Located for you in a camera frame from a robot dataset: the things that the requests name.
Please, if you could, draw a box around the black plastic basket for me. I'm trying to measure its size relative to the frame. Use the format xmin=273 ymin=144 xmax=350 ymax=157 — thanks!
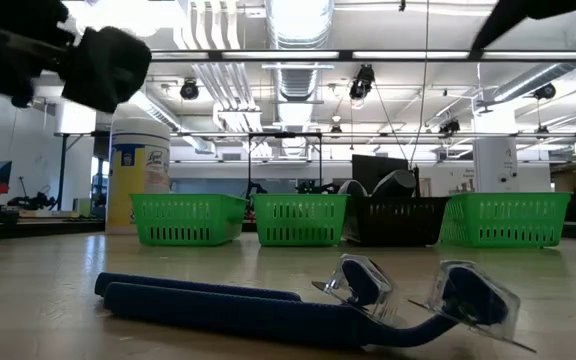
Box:
xmin=342 ymin=195 xmax=452 ymax=247

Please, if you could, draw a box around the black ceiling spotlight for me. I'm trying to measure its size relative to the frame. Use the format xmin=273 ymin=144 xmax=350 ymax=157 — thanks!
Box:
xmin=437 ymin=118 xmax=462 ymax=136
xmin=533 ymin=82 xmax=558 ymax=101
xmin=179 ymin=78 xmax=201 ymax=101

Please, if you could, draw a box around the blue disposable razor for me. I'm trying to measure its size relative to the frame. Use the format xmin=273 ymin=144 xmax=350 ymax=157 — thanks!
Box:
xmin=93 ymin=252 xmax=399 ymax=326
xmin=102 ymin=258 xmax=538 ymax=354

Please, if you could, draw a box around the white wipes canister yellow label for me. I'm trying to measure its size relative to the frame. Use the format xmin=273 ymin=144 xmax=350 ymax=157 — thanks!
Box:
xmin=104 ymin=117 xmax=172 ymax=236

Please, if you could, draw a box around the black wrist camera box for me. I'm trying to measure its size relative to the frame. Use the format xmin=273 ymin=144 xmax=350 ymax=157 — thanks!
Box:
xmin=61 ymin=25 xmax=153 ymax=114

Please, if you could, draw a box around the green plastic basket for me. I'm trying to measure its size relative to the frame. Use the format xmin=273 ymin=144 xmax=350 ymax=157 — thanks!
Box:
xmin=440 ymin=191 xmax=573 ymax=249
xmin=251 ymin=193 xmax=349 ymax=248
xmin=129 ymin=192 xmax=249 ymax=247

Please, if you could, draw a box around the black overhead camera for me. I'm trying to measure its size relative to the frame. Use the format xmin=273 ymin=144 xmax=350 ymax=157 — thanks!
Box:
xmin=348 ymin=63 xmax=377 ymax=101

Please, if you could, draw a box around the black metal rack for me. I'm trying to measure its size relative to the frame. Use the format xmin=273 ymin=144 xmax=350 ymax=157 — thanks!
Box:
xmin=246 ymin=131 xmax=325 ymax=196

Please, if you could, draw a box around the black monitor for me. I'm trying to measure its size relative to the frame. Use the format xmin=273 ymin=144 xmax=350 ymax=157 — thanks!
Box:
xmin=351 ymin=153 xmax=414 ymax=197

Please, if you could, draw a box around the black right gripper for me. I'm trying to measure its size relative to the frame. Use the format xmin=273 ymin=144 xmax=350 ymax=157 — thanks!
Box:
xmin=470 ymin=0 xmax=576 ymax=50

